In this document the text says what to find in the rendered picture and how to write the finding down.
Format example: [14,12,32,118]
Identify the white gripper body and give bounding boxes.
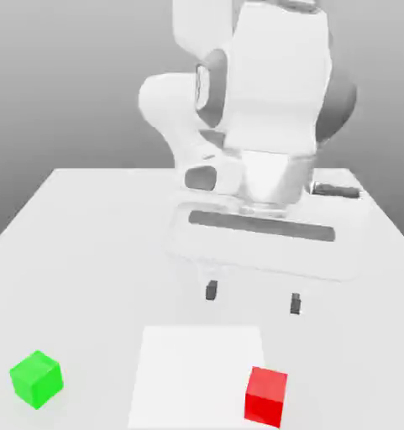
[163,199,369,284]

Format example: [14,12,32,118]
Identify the small red cube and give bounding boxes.
[244,365,289,430]

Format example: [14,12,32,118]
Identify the small green cube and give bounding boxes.
[8,349,65,411]

